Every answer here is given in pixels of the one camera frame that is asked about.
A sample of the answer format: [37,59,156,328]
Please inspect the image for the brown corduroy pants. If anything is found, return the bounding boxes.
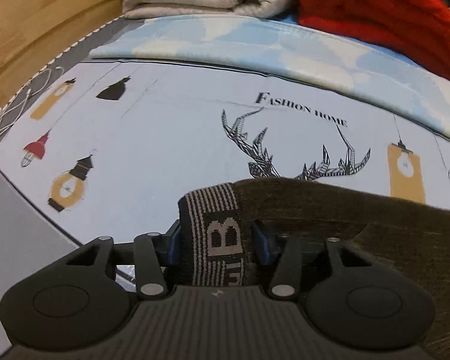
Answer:
[178,178,450,359]

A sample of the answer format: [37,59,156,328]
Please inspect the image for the printed fashion home bedsheet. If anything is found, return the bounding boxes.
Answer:
[0,62,450,243]

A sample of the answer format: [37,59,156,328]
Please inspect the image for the blue white patterned sheet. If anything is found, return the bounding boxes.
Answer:
[89,15,450,139]

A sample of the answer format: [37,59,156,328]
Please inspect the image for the red folded blanket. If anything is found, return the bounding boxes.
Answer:
[298,0,450,80]

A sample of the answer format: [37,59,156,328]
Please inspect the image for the wooden bed frame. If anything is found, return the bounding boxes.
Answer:
[0,0,122,107]

